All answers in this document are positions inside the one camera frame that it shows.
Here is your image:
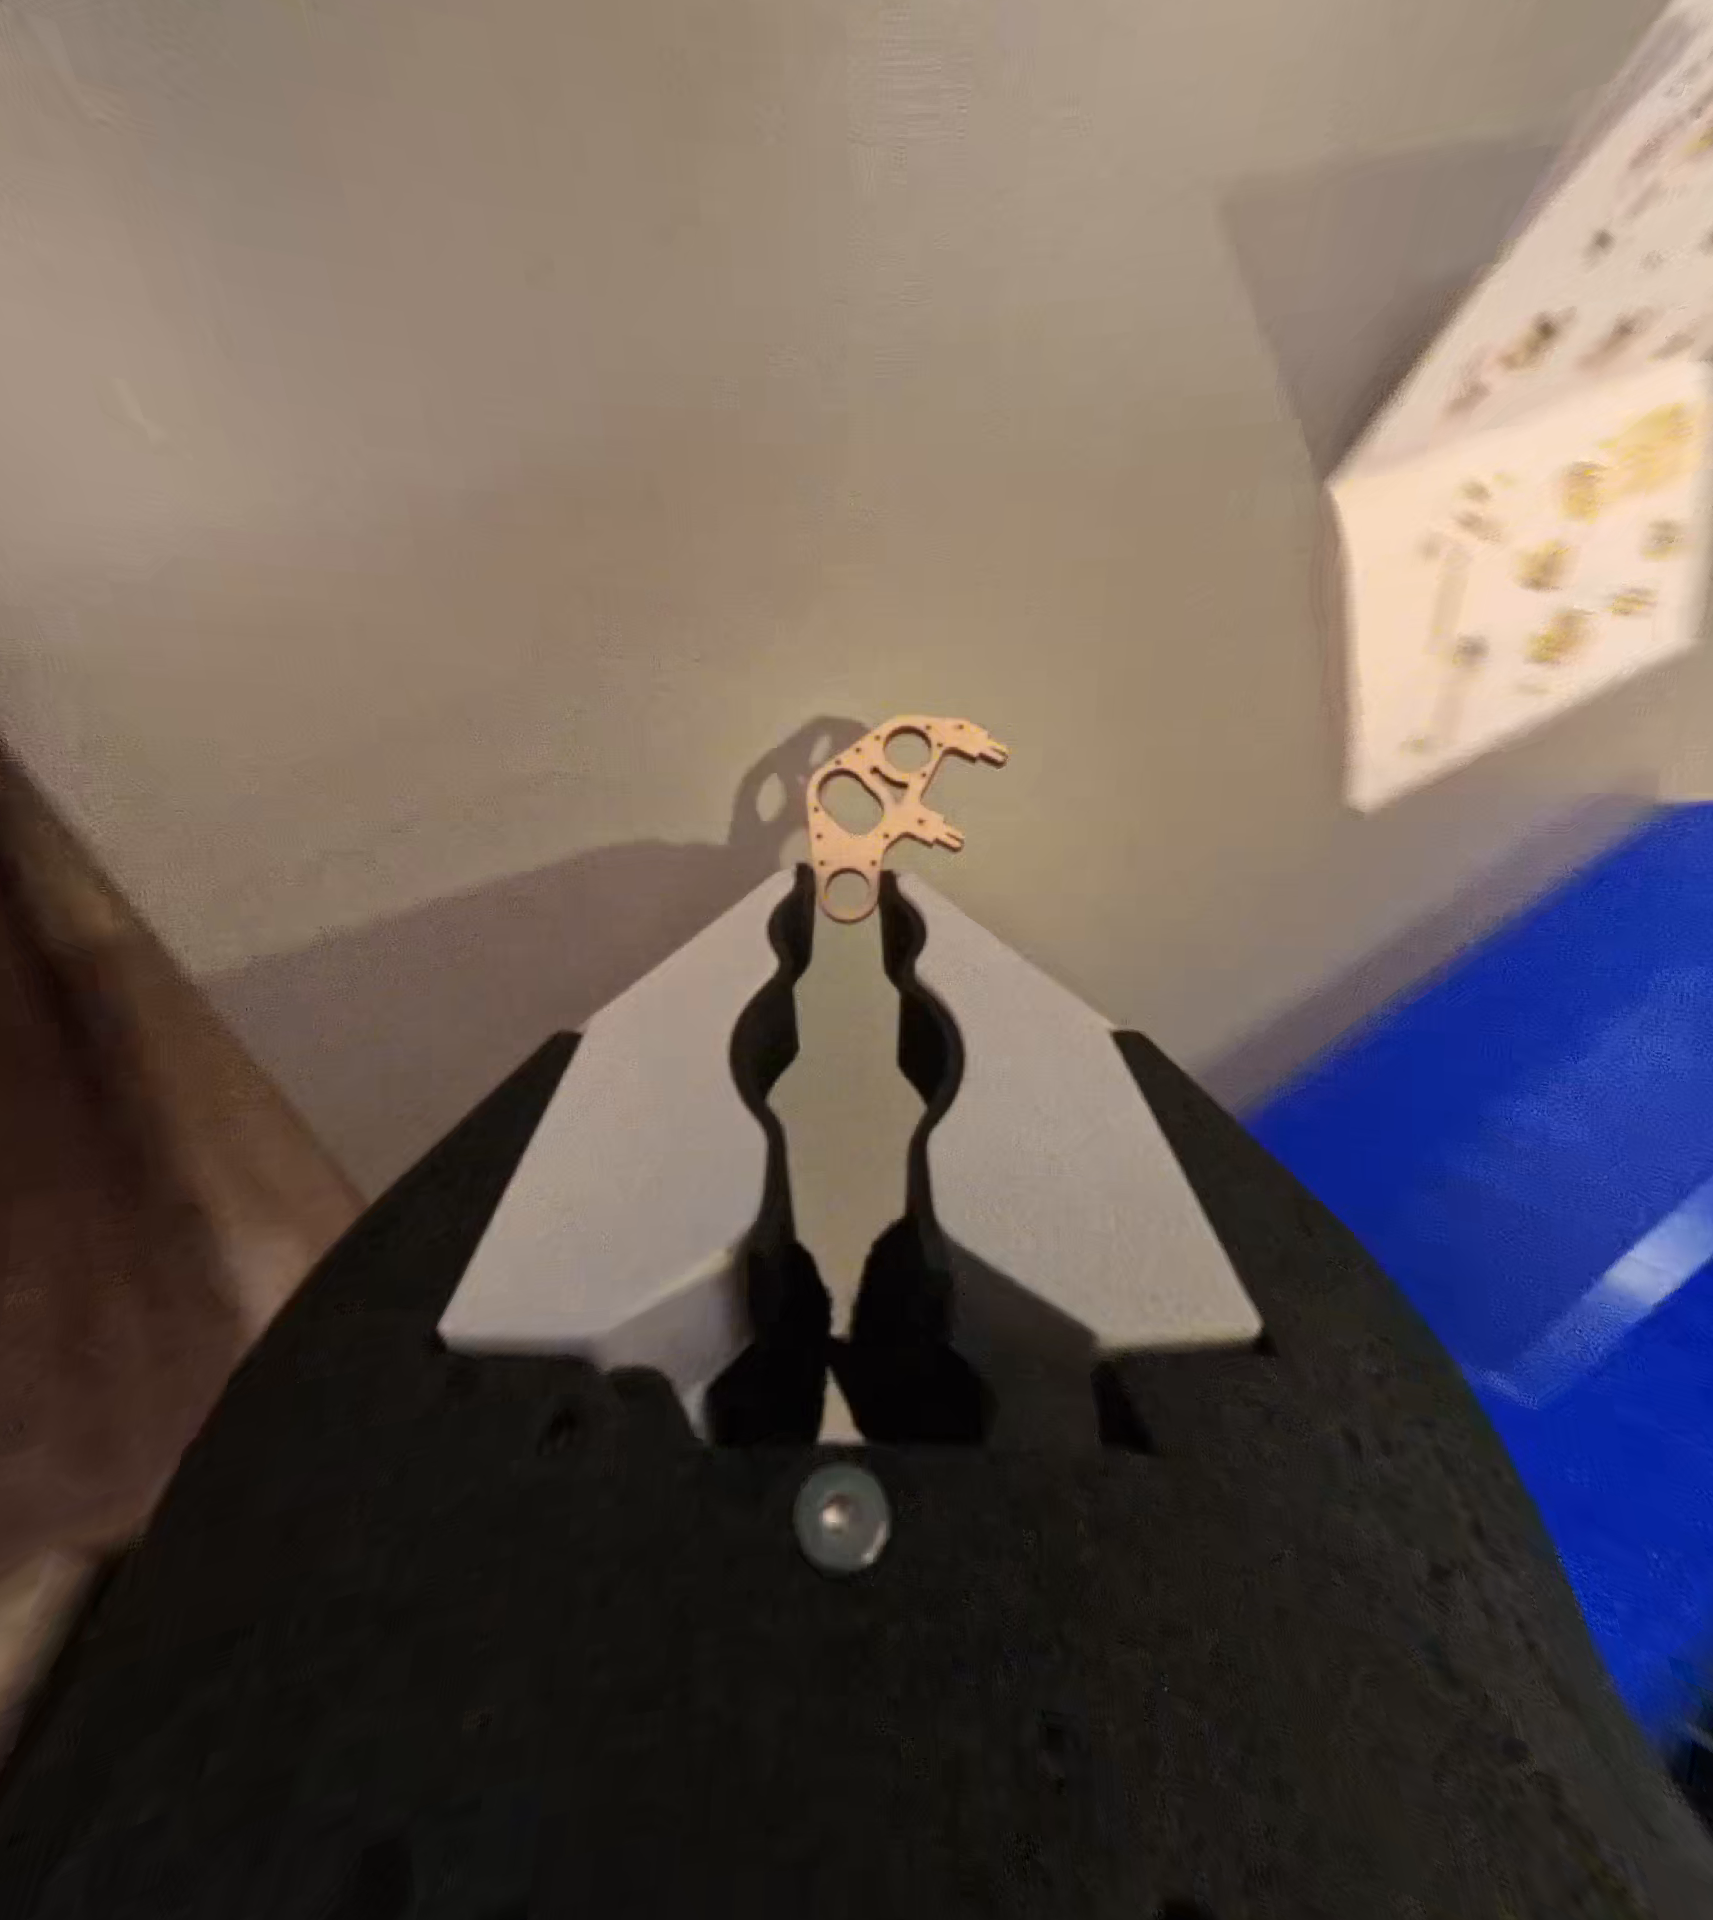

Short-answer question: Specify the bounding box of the blue plastic bin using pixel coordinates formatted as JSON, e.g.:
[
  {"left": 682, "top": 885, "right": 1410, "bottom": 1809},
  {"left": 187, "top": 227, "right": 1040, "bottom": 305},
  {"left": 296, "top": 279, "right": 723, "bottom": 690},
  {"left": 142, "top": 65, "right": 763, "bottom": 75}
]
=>
[{"left": 1242, "top": 799, "right": 1713, "bottom": 1778}]

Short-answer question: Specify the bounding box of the instruction booklet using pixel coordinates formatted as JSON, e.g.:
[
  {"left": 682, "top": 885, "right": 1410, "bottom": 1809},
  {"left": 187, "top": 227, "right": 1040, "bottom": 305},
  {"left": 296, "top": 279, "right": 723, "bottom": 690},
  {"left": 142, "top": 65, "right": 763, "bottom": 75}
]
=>
[{"left": 1323, "top": 0, "right": 1713, "bottom": 817}]

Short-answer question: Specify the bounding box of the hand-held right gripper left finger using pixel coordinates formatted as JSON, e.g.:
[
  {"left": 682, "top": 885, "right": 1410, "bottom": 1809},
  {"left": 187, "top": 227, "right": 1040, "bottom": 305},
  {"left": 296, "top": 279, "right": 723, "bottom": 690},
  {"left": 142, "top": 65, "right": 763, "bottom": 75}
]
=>
[{"left": 435, "top": 859, "right": 814, "bottom": 1379}]

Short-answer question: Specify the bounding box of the wooden side plate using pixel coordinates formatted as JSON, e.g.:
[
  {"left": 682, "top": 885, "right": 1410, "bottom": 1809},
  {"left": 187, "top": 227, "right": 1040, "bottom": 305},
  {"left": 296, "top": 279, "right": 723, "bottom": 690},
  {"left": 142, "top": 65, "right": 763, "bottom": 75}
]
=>
[{"left": 805, "top": 713, "right": 1012, "bottom": 922}]

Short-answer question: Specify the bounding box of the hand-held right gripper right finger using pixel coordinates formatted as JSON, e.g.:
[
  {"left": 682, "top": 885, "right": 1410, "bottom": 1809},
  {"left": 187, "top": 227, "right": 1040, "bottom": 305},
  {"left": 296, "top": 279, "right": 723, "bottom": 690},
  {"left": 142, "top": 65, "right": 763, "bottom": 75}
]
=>
[{"left": 877, "top": 870, "right": 1268, "bottom": 1364}]

